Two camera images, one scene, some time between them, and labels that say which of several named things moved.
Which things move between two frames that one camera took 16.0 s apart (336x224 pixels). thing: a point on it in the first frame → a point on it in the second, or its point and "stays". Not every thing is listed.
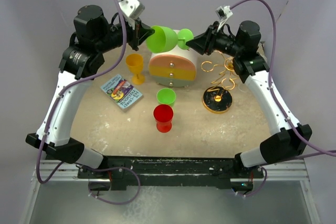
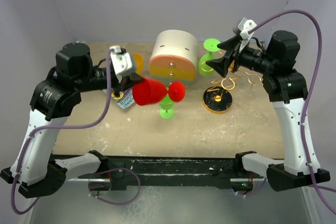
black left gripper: [137, 35] → [126, 83]
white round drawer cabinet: [176, 68] stays
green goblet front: [164, 40] → [210, 45]
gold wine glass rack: [218, 99] stays
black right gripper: [210, 37] → [221, 64]
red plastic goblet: [163, 114] → [149, 91]
